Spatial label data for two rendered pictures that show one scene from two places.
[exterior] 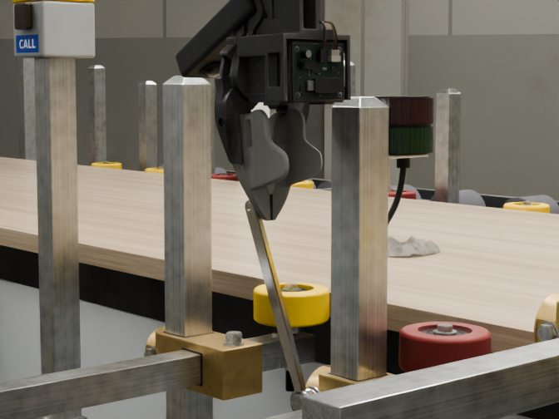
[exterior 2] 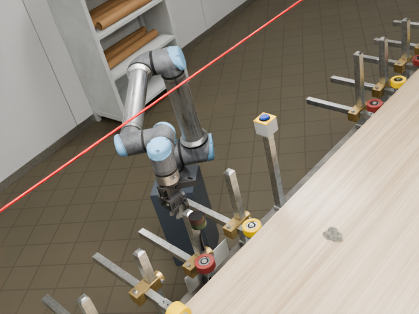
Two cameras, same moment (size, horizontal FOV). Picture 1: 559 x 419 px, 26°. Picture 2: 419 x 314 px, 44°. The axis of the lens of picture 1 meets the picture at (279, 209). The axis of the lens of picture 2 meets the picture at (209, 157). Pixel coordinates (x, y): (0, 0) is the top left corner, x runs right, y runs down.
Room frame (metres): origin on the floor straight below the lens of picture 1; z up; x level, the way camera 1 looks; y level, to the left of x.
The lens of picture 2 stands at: (1.23, -1.58, 2.43)
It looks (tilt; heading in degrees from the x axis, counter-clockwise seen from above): 36 degrees down; 92
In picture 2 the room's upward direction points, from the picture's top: 15 degrees counter-clockwise
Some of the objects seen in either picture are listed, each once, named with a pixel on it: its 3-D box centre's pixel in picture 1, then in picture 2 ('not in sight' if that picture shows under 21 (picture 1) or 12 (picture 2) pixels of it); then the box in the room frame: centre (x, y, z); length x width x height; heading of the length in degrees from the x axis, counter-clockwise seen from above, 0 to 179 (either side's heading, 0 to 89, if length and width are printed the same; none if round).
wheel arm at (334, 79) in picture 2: not in sight; (365, 86); (2.08, 0.95, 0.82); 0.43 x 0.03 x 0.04; 130
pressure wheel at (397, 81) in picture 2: not in sight; (398, 87); (2.21, 0.80, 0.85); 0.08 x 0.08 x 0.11
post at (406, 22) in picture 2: not in sight; (405, 57); (2.37, 1.07, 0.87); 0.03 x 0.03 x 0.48; 40
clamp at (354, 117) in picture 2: not in sight; (358, 111); (1.97, 0.73, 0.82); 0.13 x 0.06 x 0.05; 40
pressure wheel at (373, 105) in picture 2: not in sight; (375, 111); (2.02, 0.64, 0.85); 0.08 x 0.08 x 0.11
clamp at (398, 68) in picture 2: not in sight; (403, 63); (2.35, 1.05, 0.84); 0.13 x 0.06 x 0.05; 40
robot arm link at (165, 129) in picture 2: not in sight; (161, 139); (1.00, 0.12, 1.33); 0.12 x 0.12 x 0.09; 84
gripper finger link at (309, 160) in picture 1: (295, 165); (181, 214); (1.00, -0.01, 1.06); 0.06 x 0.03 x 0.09; 40
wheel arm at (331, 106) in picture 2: not in sight; (341, 109); (1.89, 0.79, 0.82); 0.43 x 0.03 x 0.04; 130
